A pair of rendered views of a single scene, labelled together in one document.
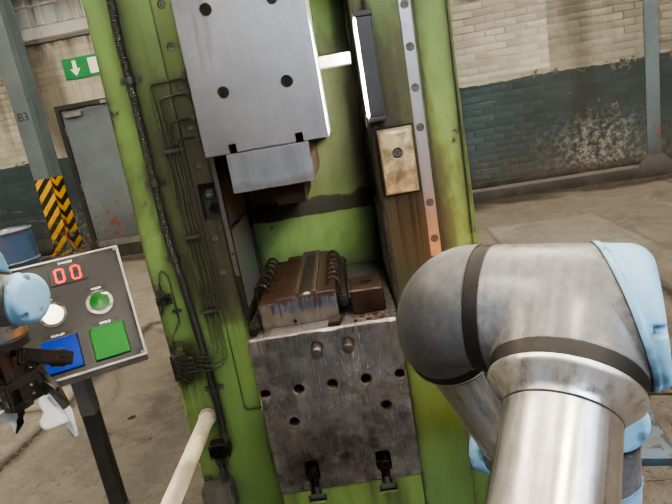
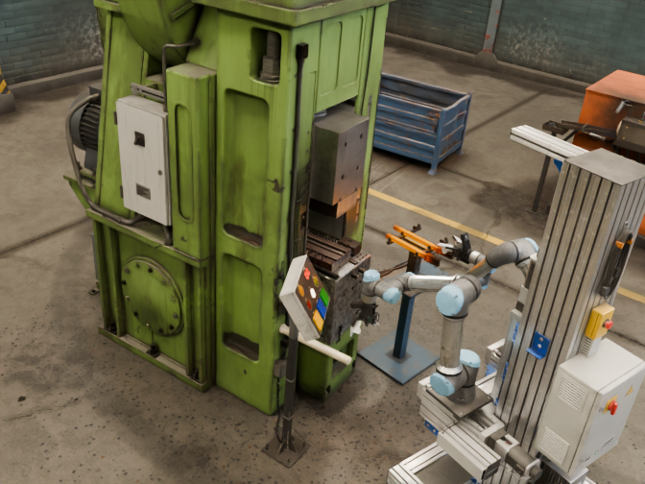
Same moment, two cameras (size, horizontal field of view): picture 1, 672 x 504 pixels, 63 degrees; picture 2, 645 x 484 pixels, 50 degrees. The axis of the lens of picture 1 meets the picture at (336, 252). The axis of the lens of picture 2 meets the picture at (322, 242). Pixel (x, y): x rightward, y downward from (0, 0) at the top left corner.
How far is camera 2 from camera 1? 347 cm
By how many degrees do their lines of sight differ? 58
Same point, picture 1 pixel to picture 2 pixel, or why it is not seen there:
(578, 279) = (530, 246)
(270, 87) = (353, 171)
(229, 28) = (349, 150)
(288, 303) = (339, 259)
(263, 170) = (345, 205)
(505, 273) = (520, 247)
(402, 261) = (347, 228)
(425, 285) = (510, 251)
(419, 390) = not seen: hidden behind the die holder
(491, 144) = (22, 35)
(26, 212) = not seen: outside the picture
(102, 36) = (288, 151)
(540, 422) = not seen: hidden behind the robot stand
